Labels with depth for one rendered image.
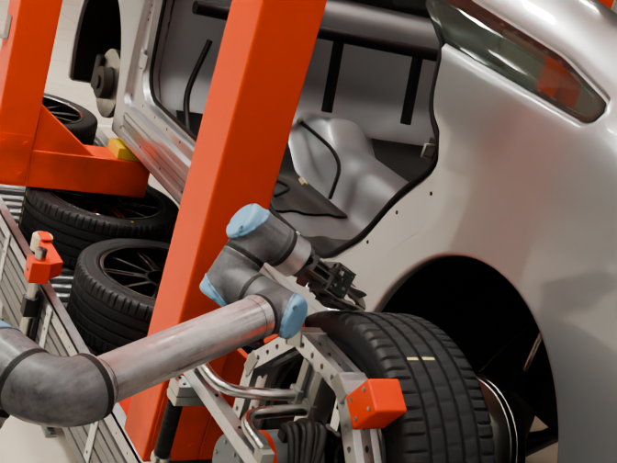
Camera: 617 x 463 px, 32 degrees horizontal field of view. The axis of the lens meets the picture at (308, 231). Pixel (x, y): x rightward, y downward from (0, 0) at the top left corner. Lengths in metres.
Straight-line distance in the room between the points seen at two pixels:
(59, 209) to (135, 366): 2.62
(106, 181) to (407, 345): 2.55
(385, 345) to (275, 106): 0.64
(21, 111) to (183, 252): 1.88
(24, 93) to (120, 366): 2.66
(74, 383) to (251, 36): 1.01
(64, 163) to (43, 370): 2.81
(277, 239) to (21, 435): 1.82
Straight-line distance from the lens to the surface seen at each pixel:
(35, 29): 4.33
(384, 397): 2.10
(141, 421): 2.85
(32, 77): 4.38
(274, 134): 2.54
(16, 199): 5.12
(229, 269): 2.20
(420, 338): 2.32
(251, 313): 2.06
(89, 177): 4.59
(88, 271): 3.89
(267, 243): 2.22
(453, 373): 2.28
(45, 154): 4.50
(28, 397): 1.77
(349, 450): 2.16
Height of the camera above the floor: 2.04
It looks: 18 degrees down
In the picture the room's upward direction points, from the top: 17 degrees clockwise
